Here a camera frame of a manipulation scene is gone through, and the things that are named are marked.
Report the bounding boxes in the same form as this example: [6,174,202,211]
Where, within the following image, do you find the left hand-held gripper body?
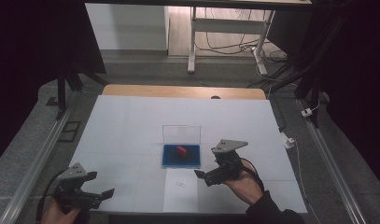
[53,162,102,215]

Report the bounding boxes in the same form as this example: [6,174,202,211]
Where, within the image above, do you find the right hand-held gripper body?
[211,139,249,185]

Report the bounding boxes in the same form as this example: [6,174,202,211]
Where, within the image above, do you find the clear case with blue pad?
[162,124,202,170]

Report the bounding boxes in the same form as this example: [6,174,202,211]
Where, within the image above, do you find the person's left hand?
[41,200,81,224]

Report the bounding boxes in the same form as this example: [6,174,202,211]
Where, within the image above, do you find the person's right hand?
[223,160,264,205]

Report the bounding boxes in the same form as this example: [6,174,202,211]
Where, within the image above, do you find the small white paper sheet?
[162,167,199,214]

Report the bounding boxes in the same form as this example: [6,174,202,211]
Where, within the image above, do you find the large white table cover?
[68,94,308,215]

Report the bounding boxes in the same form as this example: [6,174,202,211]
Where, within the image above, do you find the wooden table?
[102,83,267,101]

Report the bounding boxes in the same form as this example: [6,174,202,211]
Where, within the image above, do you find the black metal stand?
[55,62,108,120]
[265,15,347,129]

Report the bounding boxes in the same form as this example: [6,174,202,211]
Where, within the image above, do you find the black curtain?
[0,0,106,167]
[266,0,380,190]

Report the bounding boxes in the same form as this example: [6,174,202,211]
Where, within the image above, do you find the white cabinet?
[84,3,170,51]

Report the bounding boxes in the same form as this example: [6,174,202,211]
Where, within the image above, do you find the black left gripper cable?
[35,167,69,223]

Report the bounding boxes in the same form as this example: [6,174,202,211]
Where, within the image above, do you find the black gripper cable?
[35,167,69,223]
[239,158,266,193]

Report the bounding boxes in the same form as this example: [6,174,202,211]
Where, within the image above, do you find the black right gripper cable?
[239,158,266,193]

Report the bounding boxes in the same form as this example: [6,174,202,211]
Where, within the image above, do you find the aluminium rail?
[0,105,74,224]
[296,99,370,224]

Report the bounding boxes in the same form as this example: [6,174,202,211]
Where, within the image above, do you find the white plug with cable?
[281,132,321,224]

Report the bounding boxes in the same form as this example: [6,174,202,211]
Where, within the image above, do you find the white adapter with cable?
[301,99,322,119]

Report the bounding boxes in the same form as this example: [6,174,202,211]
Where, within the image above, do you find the black floor cables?
[195,8,291,88]

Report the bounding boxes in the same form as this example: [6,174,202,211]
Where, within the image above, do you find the white desk frame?
[187,6,276,77]

